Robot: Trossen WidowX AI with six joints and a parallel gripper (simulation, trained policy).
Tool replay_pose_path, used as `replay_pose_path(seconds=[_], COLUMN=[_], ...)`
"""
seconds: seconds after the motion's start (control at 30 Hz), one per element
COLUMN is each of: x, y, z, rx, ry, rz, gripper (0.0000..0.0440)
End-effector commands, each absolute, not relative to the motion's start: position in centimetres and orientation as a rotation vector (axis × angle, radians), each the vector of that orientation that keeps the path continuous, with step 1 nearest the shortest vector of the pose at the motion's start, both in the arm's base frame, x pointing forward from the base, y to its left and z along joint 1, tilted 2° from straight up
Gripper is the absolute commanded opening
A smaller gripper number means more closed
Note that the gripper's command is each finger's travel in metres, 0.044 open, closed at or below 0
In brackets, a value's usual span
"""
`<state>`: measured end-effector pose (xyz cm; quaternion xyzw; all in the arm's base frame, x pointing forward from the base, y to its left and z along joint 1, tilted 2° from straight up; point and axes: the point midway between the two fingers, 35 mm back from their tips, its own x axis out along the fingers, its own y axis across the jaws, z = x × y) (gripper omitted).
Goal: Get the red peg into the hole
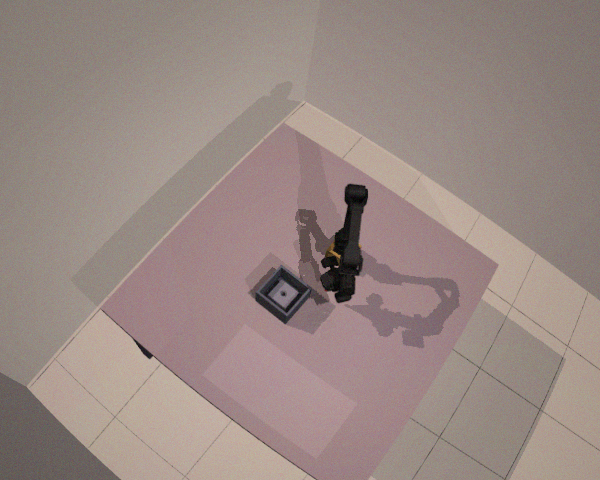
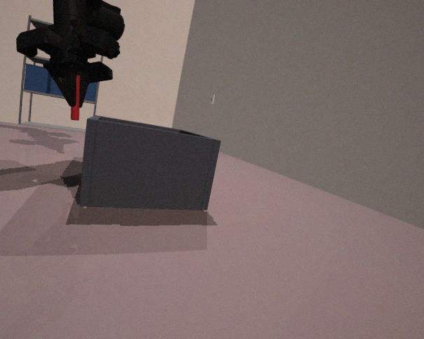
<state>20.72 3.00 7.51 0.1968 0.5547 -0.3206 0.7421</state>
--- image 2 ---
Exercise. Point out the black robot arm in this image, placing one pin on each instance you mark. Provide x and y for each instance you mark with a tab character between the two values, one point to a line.
105	25

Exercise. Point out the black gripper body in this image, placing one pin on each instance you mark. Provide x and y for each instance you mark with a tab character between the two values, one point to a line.
54	41

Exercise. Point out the red peg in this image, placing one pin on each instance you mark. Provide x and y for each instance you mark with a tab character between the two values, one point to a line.
75	109

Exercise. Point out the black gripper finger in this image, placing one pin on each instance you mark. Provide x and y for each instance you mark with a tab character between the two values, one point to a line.
85	77
64	74

